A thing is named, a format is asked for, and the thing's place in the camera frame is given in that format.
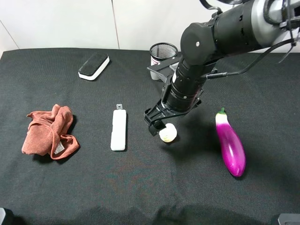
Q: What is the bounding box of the black and white board eraser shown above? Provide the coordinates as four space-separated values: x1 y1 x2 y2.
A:
78 52 110 81

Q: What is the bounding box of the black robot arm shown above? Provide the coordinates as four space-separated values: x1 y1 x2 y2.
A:
144 0 300 135

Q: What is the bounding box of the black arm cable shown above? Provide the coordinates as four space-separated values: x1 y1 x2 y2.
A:
199 0 300 79

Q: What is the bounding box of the black tablecloth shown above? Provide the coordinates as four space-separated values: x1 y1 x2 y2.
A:
0 48 300 225

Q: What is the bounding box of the white rectangular plastic case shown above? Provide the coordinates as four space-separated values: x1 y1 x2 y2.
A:
111 104 127 151

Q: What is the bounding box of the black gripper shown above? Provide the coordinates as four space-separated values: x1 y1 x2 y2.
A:
144 79 201 136

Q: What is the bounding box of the grey robot base right corner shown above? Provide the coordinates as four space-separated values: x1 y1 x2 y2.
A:
277 213 300 225

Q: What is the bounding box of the black mesh pen holder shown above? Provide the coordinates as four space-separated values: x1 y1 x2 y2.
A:
147 43 180 83

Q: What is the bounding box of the grey robot base left corner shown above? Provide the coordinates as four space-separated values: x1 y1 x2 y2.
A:
0 208 14 225

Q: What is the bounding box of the purple toy eggplant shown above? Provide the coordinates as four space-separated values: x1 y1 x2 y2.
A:
215 107 246 177

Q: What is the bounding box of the white garlic bulb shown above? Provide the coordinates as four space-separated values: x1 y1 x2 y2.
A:
159 123 177 143

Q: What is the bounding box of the rust orange cloth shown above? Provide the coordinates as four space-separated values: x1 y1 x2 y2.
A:
22 104 80 160

